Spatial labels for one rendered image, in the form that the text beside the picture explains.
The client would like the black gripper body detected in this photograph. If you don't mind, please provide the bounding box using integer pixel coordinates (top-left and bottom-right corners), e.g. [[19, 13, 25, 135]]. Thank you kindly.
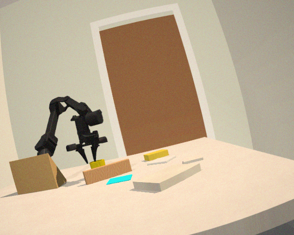
[[66, 127, 108, 152]]

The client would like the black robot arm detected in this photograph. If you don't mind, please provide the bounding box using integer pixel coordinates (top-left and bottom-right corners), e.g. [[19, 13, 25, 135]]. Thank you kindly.
[[35, 96, 103, 157]]

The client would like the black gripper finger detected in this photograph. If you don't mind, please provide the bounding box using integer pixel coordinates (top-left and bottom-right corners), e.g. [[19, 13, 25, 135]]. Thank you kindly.
[[91, 145, 100, 162], [76, 149, 88, 164]]

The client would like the orange flat bar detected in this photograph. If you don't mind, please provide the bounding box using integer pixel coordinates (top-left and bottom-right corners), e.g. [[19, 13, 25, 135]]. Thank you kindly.
[[82, 159, 132, 185]]

